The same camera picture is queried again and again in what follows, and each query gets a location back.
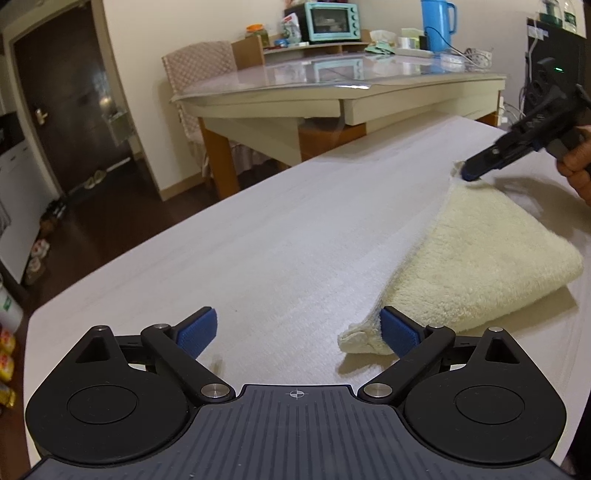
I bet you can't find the pile of yellow snack packets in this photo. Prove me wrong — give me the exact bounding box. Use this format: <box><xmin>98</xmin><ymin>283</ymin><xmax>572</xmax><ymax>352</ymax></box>
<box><xmin>0</xmin><ymin>328</ymin><xmax>17</xmax><ymax>409</ymax></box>

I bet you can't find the coiled white cord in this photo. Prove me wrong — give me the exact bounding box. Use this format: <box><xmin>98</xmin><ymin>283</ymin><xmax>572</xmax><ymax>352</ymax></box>
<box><xmin>464</xmin><ymin>46</ymin><xmax>492</xmax><ymax>70</ymax></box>

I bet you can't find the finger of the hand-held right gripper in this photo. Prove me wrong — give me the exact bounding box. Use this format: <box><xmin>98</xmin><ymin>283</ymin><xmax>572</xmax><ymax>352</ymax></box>
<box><xmin>464</xmin><ymin>134</ymin><xmax>525</xmax><ymax>172</ymax></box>
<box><xmin>463</xmin><ymin>144</ymin><xmax>536</xmax><ymax>182</ymax></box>

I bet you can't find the person's right hand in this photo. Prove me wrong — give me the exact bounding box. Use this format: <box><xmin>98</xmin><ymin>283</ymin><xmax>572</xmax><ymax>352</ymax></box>
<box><xmin>556</xmin><ymin>126</ymin><xmax>591</xmax><ymax>207</ymax></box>

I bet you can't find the brown wooden stool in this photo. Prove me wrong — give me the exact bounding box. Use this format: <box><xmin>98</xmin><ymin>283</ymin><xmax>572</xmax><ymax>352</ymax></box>
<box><xmin>299</xmin><ymin>122</ymin><xmax>368</xmax><ymax>162</ymax></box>

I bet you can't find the teal toaster oven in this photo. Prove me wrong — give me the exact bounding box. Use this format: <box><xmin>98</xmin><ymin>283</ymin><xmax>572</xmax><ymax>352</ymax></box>
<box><xmin>302</xmin><ymin>1</ymin><xmax>361</xmax><ymax>43</ymax></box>

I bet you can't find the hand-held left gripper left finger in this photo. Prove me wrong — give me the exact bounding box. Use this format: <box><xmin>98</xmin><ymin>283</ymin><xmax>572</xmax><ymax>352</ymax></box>
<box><xmin>74</xmin><ymin>306</ymin><xmax>236</xmax><ymax>407</ymax></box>

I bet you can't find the wooden desktop shelf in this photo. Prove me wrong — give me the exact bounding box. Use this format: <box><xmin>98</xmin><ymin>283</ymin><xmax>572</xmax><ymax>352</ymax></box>
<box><xmin>231</xmin><ymin>30</ymin><xmax>375</xmax><ymax>70</ymax></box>

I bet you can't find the blue thermos jug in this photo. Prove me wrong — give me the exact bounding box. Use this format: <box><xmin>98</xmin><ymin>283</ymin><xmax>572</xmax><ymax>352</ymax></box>
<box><xmin>420</xmin><ymin>0</ymin><xmax>458</xmax><ymax>51</ymax></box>

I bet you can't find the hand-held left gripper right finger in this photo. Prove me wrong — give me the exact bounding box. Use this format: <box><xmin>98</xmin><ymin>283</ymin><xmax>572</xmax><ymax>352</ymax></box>
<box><xmin>358</xmin><ymin>306</ymin><xmax>522</xmax><ymax>407</ymax></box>

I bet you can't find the white and grey cabinet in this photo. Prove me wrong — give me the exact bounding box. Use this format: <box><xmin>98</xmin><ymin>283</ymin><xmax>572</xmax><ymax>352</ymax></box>
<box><xmin>0</xmin><ymin>113</ymin><xmax>61</xmax><ymax>284</ymax></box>

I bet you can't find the white plastic bucket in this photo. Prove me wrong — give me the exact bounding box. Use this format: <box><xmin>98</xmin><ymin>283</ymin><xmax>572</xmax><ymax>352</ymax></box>
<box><xmin>0</xmin><ymin>274</ymin><xmax>24</xmax><ymax>333</ymax></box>

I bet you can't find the green cloth with tissue pack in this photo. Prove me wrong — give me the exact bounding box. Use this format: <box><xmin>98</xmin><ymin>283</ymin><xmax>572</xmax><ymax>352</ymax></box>
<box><xmin>365</xmin><ymin>30</ymin><xmax>398</xmax><ymax>55</ymax></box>

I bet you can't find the cream terry towel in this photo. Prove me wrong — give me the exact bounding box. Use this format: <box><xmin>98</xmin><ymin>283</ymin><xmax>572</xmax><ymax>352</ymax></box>
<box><xmin>338</xmin><ymin>159</ymin><xmax>583</xmax><ymax>356</ymax></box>

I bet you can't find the white power cable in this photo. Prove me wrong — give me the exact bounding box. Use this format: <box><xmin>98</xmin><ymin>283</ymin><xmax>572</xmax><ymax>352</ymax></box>
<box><xmin>499</xmin><ymin>102</ymin><xmax>528</xmax><ymax>126</ymax></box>

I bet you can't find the metal box on door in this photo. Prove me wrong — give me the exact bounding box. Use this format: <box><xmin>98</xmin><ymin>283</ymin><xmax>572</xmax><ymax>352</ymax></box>
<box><xmin>102</xmin><ymin>106</ymin><xmax>134</xmax><ymax>144</ymax></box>

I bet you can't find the dark wooden door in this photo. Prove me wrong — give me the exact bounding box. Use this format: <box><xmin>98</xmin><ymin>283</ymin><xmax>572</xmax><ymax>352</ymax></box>
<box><xmin>11</xmin><ymin>4</ymin><xmax>139</xmax><ymax>195</ymax></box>

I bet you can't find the beige glass-topped dining table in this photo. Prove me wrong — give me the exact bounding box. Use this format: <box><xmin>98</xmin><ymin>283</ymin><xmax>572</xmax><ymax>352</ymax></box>
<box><xmin>171</xmin><ymin>51</ymin><xmax>509</xmax><ymax>199</ymax></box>

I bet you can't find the black appliance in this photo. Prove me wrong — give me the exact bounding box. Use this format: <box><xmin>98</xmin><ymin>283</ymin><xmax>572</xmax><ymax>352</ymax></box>
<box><xmin>526</xmin><ymin>16</ymin><xmax>591</xmax><ymax>121</ymax></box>

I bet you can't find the checkered fabric chair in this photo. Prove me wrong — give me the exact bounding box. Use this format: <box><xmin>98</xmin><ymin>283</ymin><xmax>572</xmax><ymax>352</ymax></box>
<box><xmin>161</xmin><ymin>41</ymin><xmax>238</xmax><ymax>153</ymax></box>

